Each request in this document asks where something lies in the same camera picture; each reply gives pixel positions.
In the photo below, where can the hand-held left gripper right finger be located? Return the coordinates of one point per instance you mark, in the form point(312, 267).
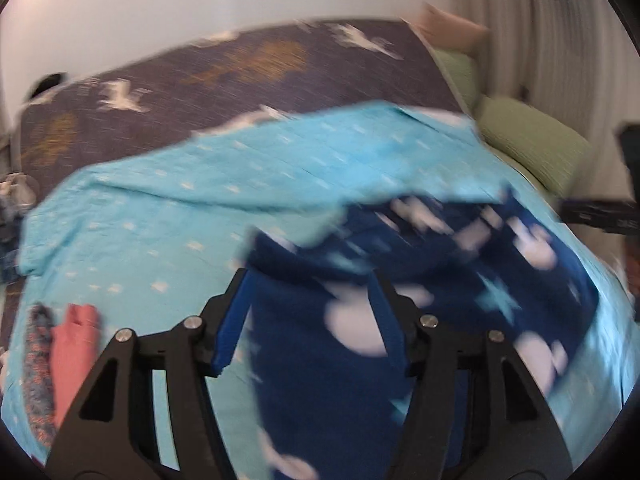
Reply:
point(387, 320)

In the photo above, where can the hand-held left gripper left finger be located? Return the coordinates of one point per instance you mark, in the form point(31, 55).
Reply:
point(235, 320)

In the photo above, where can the navy blue star-print fleece robe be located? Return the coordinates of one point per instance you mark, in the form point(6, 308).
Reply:
point(450, 285)

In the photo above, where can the pile of clothes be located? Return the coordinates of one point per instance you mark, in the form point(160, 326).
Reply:
point(12, 220)

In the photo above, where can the large green pillow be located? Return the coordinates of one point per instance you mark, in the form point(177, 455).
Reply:
point(530, 142)

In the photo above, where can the turquoise star-print blanket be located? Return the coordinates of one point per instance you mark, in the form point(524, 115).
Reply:
point(200, 200)

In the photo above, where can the pink garment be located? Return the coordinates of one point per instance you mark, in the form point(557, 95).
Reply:
point(75, 355)

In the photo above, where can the grey pleated curtain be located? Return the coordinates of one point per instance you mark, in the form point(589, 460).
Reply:
point(575, 50)

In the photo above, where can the small green pillow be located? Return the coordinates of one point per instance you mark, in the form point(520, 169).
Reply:
point(457, 77)

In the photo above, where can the floral patterned garment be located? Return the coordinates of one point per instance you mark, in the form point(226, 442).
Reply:
point(40, 375)

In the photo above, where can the pink pillow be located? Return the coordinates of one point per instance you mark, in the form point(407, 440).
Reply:
point(450, 27)

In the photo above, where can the dark grey patterned bedspread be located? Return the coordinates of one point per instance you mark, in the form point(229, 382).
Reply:
point(225, 75)

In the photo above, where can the black object behind mattress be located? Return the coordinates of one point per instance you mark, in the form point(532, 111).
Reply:
point(47, 85)

